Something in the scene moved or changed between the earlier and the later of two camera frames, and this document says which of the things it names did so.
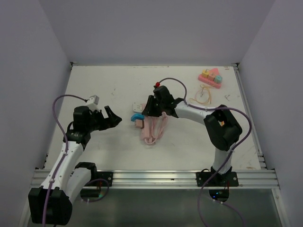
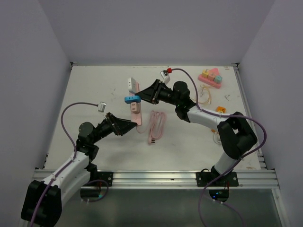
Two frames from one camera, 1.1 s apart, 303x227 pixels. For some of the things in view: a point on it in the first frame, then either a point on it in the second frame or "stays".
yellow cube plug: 205,74 stays
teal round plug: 218,79 stays
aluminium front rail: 143,179 stays
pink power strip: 147,124 to 137,117
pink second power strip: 205,80 stays
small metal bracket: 226,97 stays
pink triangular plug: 216,71 stays
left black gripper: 113,119 to 120,126
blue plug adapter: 137,116 to 129,99
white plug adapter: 137,107 to 131,84
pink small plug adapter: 138,123 to 135,107
